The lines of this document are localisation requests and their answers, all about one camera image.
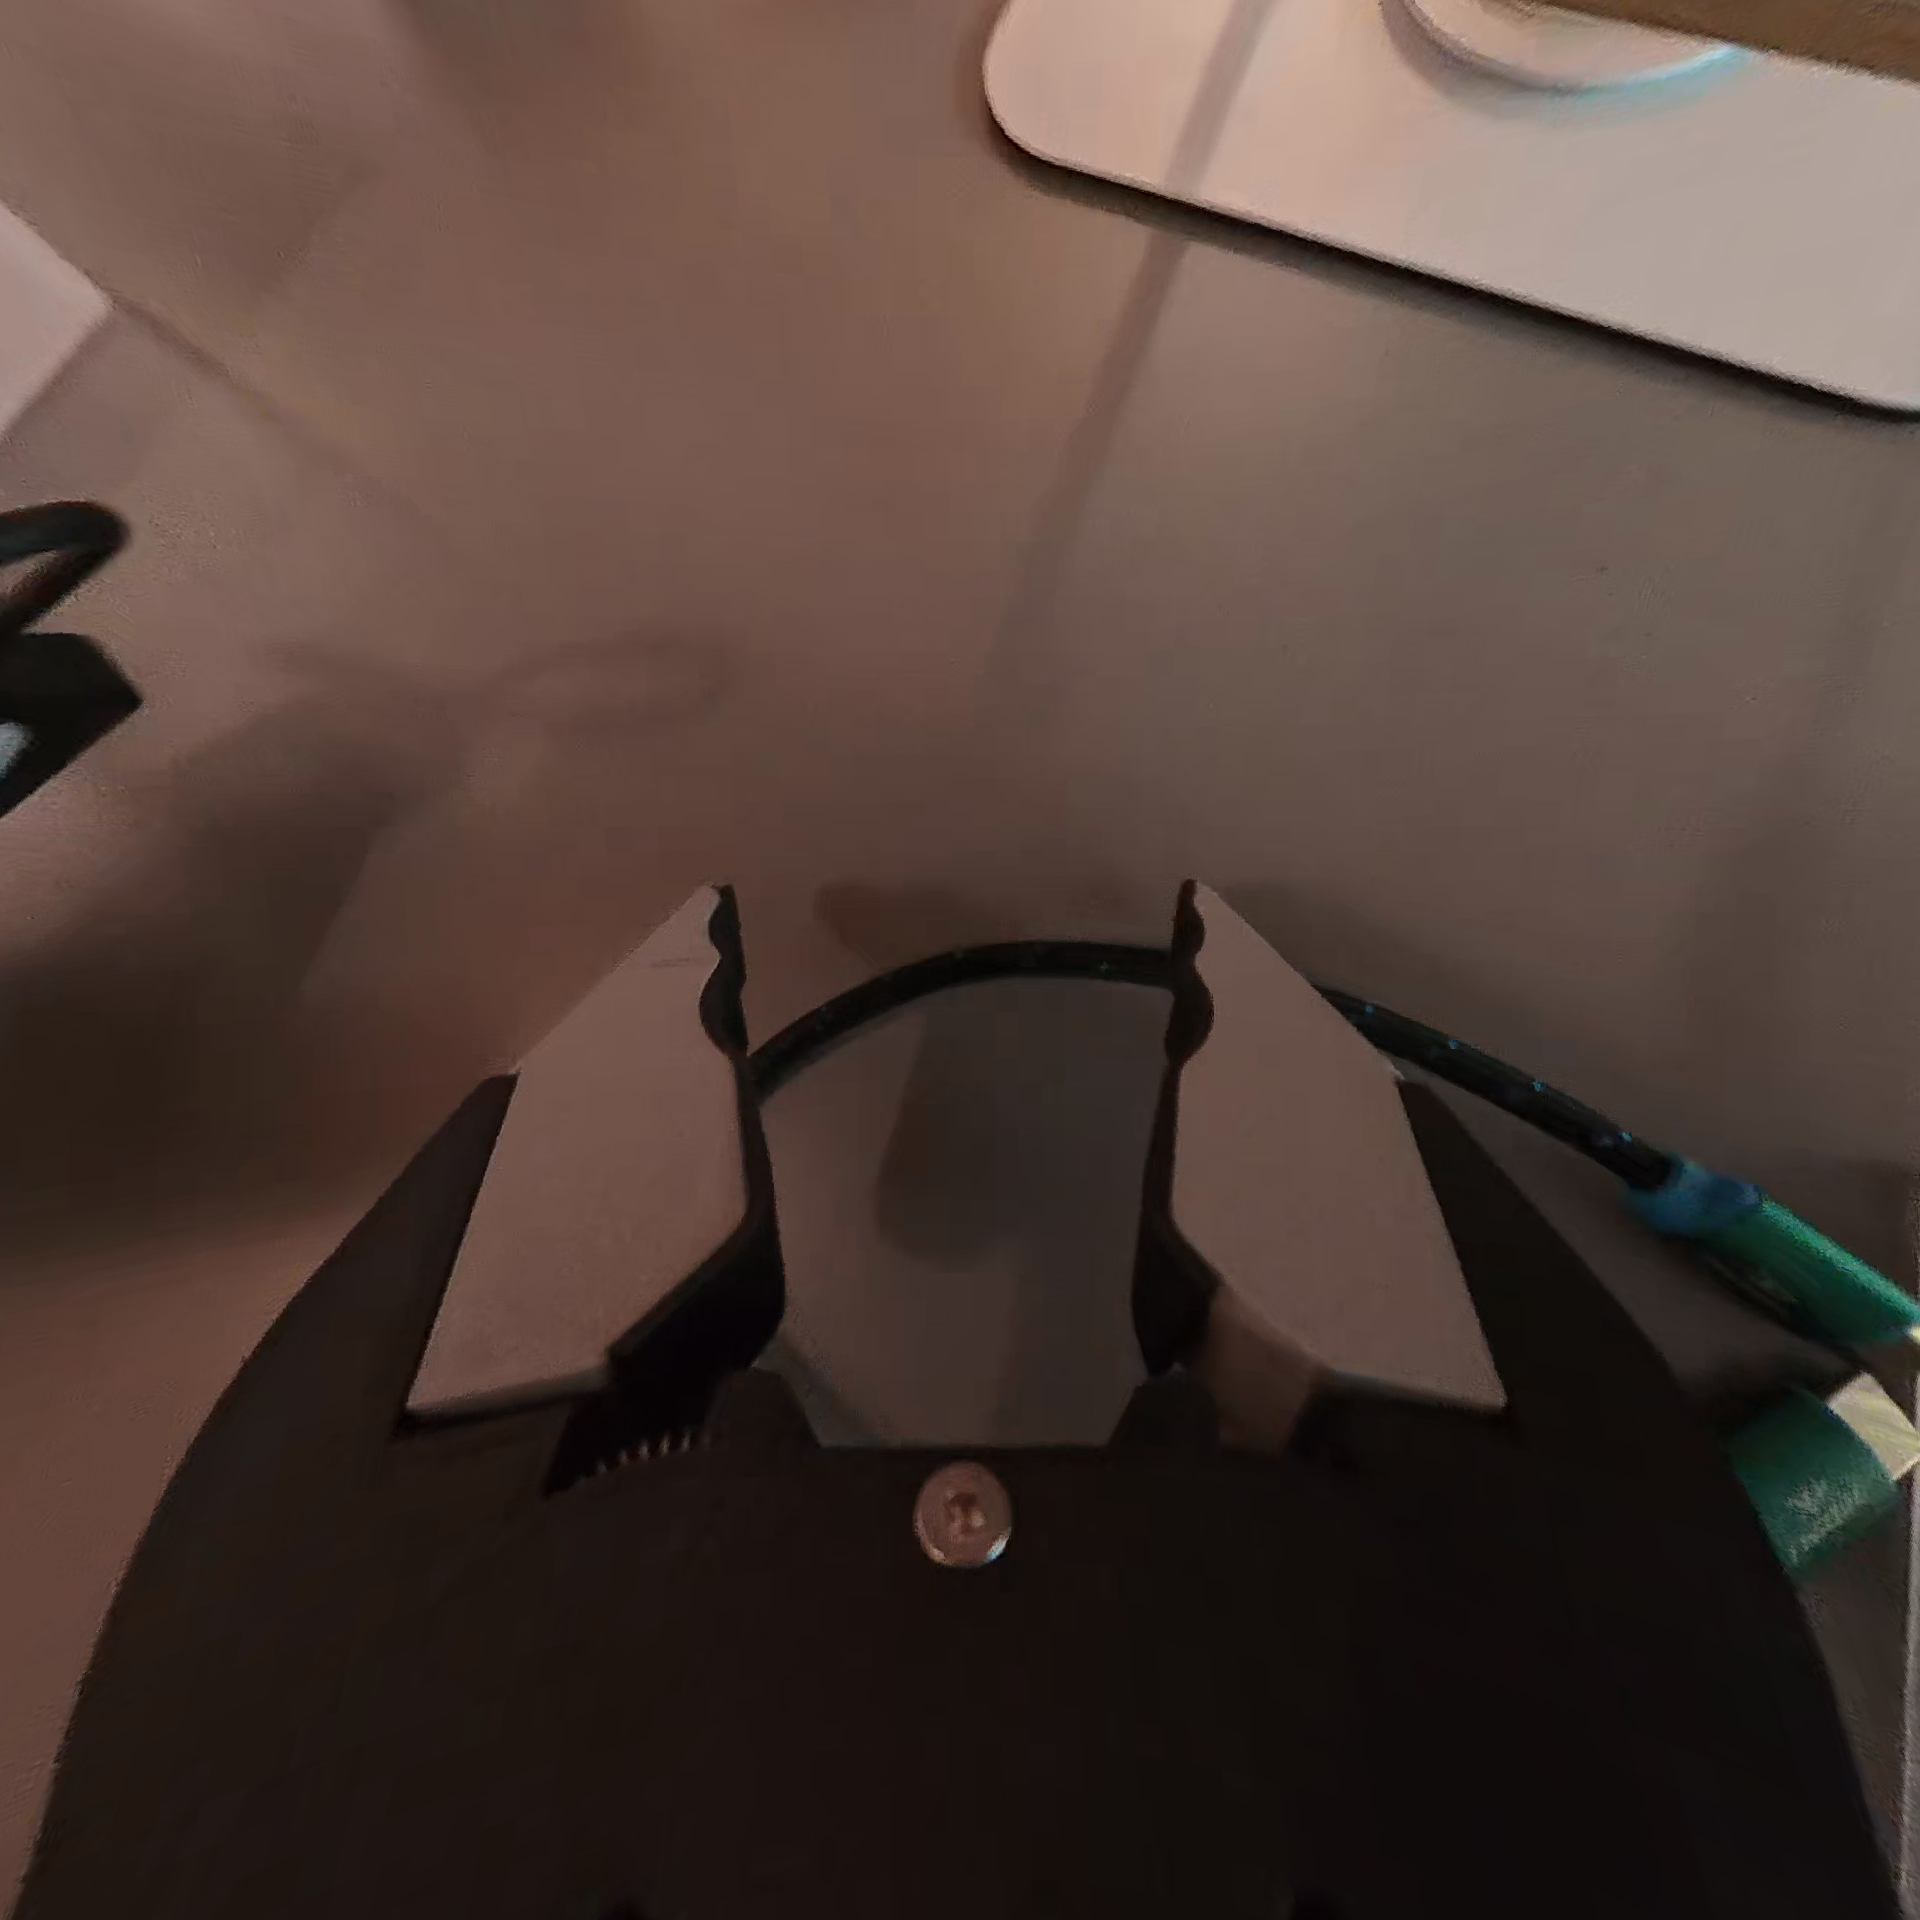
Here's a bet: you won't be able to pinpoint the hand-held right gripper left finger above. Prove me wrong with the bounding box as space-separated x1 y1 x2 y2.
402 881 788 1423

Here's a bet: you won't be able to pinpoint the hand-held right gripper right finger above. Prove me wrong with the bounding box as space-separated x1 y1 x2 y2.
1131 879 1509 1449

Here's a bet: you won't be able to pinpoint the black hdmi cable green plugs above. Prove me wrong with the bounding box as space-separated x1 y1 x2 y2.
746 938 1920 1580

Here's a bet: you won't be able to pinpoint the white monitor stand base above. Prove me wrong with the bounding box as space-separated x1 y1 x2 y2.
982 0 1920 416

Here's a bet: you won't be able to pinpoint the black square adapter hub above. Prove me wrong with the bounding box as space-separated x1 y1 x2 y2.
0 498 146 820

